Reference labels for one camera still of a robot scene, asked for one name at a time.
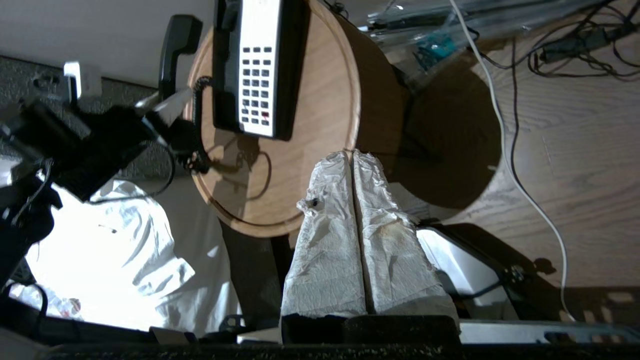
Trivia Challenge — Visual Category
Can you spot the black phone cord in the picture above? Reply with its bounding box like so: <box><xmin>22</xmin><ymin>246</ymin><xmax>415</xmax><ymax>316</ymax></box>
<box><xmin>186</xmin><ymin>75</ymin><xmax>217</xmax><ymax>176</ymax></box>

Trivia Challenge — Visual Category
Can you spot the grey fabric headboard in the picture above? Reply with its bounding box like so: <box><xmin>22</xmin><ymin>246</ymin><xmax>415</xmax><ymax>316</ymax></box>
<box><xmin>0</xmin><ymin>54</ymin><xmax>296</xmax><ymax>321</ymax></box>

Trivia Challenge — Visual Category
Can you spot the black white-faced phone base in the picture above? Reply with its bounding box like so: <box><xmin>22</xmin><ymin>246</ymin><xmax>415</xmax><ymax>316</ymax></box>
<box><xmin>212</xmin><ymin>0</ymin><xmax>309</xmax><ymax>142</ymax></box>

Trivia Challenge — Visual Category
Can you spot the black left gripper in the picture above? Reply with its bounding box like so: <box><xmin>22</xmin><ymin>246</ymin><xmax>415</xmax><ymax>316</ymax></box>
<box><xmin>54</xmin><ymin>88</ymin><xmax>194</xmax><ymax>202</ymax></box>

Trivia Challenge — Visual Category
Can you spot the thin dark floor cable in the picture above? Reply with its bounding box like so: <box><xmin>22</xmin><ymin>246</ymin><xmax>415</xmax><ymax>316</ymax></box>
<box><xmin>509</xmin><ymin>37</ymin><xmax>568</xmax><ymax>241</ymax></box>

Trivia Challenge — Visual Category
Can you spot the round wooden nightstand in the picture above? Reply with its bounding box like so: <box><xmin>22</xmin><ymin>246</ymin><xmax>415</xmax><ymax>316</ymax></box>
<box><xmin>184</xmin><ymin>0</ymin><xmax>504</xmax><ymax>239</ymax></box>

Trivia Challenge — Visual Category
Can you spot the white power cable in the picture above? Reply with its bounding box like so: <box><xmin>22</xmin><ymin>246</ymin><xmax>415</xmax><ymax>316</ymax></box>
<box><xmin>447</xmin><ymin>0</ymin><xmax>577</xmax><ymax>322</ymax></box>

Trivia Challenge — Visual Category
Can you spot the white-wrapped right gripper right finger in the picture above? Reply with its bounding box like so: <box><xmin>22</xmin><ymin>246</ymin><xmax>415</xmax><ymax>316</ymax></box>
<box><xmin>352</xmin><ymin>149</ymin><xmax>461</xmax><ymax>346</ymax></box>

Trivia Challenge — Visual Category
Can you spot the white bed duvet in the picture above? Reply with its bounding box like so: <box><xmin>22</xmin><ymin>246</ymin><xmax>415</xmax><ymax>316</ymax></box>
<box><xmin>7</xmin><ymin>177</ymin><xmax>198</xmax><ymax>333</ymax></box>

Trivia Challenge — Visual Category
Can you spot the black phone handset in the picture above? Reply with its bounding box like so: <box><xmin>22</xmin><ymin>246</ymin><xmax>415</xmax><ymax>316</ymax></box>
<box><xmin>158</xmin><ymin>14</ymin><xmax>204</xmax><ymax>163</ymax></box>

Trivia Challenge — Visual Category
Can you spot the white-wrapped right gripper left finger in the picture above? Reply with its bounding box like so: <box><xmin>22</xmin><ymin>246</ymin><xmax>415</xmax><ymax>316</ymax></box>
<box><xmin>280</xmin><ymin>151</ymin><xmax>369</xmax><ymax>346</ymax></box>

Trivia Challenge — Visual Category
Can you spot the clear plastic wrapping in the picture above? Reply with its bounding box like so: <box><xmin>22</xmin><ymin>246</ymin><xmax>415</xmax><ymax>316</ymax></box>
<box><xmin>367</xmin><ymin>0</ymin><xmax>616</xmax><ymax>71</ymax></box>

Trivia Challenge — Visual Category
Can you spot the black adapter cable bundle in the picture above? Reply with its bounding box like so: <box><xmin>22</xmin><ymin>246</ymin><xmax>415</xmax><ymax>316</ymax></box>
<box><xmin>479</xmin><ymin>0</ymin><xmax>640</xmax><ymax>81</ymax></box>

